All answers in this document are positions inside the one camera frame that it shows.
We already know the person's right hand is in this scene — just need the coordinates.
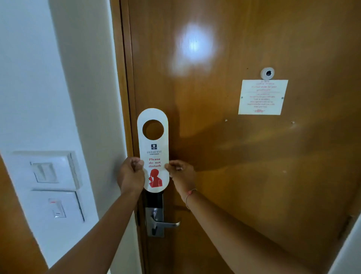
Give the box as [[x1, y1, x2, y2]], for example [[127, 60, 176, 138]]
[[164, 160, 197, 198]]

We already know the person's left hand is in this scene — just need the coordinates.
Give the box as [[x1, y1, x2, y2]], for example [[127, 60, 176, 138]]
[[117, 157, 146, 197]]

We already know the white door hanger sign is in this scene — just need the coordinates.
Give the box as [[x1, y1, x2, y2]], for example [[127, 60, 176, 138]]
[[137, 108, 170, 193]]

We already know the person's left forearm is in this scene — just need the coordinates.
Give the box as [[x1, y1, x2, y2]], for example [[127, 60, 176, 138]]
[[45, 190, 143, 274]]

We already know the person's right forearm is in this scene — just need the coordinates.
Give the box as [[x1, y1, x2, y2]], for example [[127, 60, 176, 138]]
[[185, 190, 315, 274]]

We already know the brown wooden door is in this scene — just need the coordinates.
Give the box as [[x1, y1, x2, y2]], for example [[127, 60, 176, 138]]
[[120, 0, 361, 274]]

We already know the white paper notice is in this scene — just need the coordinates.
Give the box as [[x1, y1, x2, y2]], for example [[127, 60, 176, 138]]
[[238, 80, 289, 116]]

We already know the brown wooden panel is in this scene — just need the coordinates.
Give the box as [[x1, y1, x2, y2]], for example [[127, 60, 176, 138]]
[[0, 154, 49, 274]]

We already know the pink thread bracelet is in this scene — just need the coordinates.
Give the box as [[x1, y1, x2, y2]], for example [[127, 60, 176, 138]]
[[185, 189, 197, 210]]

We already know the silver door lock handle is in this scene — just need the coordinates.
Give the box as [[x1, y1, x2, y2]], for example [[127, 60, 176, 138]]
[[145, 190, 181, 238]]

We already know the brown wooden door frame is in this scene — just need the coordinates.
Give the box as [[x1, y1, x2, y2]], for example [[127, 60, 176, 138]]
[[109, 0, 150, 274]]

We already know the white wall switch plate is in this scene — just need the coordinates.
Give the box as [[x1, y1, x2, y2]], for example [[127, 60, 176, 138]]
[[6, 151, 83, 191]]

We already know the white switch with red indicator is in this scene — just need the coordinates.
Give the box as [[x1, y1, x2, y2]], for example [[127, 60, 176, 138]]
[[24, 191, 85, 226]]

